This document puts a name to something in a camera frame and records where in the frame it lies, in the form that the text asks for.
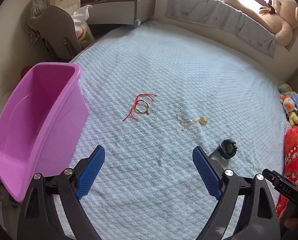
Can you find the blue printed pillow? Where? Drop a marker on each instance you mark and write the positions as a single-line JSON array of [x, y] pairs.
[[221, 20]]

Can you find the white plastic bag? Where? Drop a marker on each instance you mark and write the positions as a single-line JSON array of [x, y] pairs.
[[82, 30]]

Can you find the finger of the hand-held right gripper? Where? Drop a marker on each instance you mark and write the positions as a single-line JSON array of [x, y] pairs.
[[278, 183]]

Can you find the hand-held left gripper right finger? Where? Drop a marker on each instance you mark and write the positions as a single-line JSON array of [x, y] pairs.
[[206, 172]]

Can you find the yellow plush toy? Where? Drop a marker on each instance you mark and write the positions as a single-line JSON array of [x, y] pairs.
[[293, 118]]

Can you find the white plush toy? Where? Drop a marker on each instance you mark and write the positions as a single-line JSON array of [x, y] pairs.
[[290, 105]]

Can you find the red floral cloth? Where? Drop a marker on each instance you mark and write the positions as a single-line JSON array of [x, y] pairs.
[[295, 155]]

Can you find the purple plastic bin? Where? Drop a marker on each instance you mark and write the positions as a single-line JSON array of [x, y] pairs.
[[26, 120]]

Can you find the light blue quilted blanket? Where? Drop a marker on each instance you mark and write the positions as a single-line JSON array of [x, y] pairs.
[[164, 180]]

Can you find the beige teddy bear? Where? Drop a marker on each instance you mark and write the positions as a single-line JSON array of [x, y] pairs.
[[276, 20]]

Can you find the person's right hand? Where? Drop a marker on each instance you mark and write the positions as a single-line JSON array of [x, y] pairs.
[[292, 223]]

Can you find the green plush toy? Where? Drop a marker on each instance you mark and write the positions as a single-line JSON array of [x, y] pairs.
[[284, 88]]

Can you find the grey chair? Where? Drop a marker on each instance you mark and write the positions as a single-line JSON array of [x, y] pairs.
[[56, 30]]

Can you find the small red object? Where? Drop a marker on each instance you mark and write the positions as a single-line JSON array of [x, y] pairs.
[[26, 72]]

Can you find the black watch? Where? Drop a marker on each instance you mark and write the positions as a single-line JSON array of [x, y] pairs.
[[227, 150]]

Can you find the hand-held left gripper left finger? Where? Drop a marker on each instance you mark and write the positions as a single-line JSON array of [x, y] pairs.
[[90, 173]]

